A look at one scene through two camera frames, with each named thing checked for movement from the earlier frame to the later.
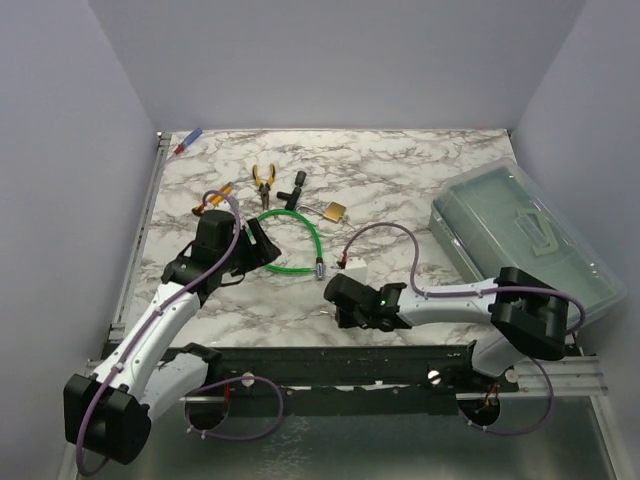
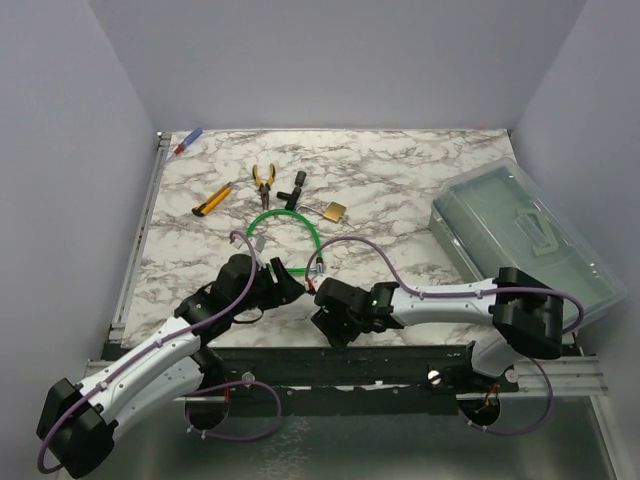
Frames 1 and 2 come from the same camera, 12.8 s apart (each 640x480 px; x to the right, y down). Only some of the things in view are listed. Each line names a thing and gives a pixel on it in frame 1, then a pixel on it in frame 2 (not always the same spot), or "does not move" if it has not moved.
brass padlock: (334, 210) does not move
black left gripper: (261, 253) -> (285, 291)
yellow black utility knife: (213, 198) does not move
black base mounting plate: (344, 381) does not move
